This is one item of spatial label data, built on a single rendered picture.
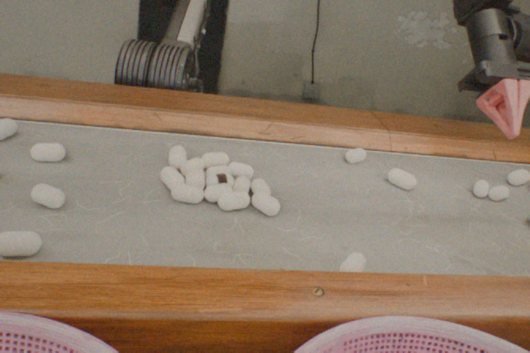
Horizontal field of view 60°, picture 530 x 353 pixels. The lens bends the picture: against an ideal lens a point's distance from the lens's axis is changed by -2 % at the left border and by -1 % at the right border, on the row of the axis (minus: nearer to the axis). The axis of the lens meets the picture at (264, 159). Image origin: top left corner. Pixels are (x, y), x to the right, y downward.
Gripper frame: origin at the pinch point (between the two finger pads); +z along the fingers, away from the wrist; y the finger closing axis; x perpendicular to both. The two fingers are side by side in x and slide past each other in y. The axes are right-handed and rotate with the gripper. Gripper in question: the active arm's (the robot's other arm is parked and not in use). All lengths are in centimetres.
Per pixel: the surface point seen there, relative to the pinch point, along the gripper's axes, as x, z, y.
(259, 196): -3.9, 13.0, -37.0
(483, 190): 0.3, 9.0, -6.3
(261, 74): 165, -116, -2
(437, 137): 9.1, -2.9, -5.8
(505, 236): -4.0, 16.2, -8.1
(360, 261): -10.3, 20.8, -29.0
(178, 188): -3.6, 12.6, -45.4
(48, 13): 150, -129, -114
